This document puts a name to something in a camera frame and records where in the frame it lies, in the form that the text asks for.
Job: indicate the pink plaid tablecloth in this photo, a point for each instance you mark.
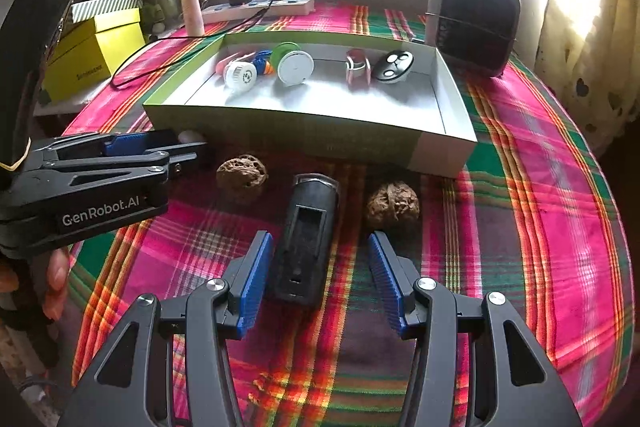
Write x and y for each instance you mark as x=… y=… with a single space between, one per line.
x=525 y=207

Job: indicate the grey black space heater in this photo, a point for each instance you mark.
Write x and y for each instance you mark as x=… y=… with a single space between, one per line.
x=472 y=22

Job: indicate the pink white clip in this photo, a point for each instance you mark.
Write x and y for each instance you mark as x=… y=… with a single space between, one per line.
x=357 y=69

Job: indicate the black rectangular device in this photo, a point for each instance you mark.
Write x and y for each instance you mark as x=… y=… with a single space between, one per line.
x=305 y=237

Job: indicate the yellow box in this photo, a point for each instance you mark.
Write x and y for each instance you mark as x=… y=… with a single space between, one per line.
x=90 y=57

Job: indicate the person's left hand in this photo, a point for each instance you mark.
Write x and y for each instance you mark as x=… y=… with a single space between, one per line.
x=56 y=279

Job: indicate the yellow patterned curtain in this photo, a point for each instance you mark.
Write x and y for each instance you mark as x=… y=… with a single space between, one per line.
x=585 y=57

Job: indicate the white cardboard box green rim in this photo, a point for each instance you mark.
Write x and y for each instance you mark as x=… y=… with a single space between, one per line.
x=310 y=102

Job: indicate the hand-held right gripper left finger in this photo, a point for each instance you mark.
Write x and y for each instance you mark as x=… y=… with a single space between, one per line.
x=252 y=287

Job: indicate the black oval remote control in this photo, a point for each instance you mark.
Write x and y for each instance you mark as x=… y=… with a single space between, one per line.
x=392 y=67

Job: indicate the green white spool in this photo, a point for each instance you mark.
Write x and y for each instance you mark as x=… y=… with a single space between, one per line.
x=295 y=67

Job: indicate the brown walnut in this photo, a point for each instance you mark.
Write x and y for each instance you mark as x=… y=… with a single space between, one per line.
x=392 y=204
x=240 y=172

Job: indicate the green white striped box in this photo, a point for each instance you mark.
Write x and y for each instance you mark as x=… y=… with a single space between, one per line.
x=105 y=4

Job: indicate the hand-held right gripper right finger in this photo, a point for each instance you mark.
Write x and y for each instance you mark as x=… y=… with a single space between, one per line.
x=387 y=287

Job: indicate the white power strip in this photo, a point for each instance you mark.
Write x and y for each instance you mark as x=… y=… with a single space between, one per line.
x=290 y=4

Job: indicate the glass tank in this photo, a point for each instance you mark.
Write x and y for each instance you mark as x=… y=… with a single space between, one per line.
x=160 y=7

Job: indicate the small white object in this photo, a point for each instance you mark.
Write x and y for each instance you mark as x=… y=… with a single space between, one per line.
x=192 y=137

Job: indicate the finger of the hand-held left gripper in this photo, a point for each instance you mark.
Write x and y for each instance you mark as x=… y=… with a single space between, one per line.
x=190 y=154
x=135 y=142

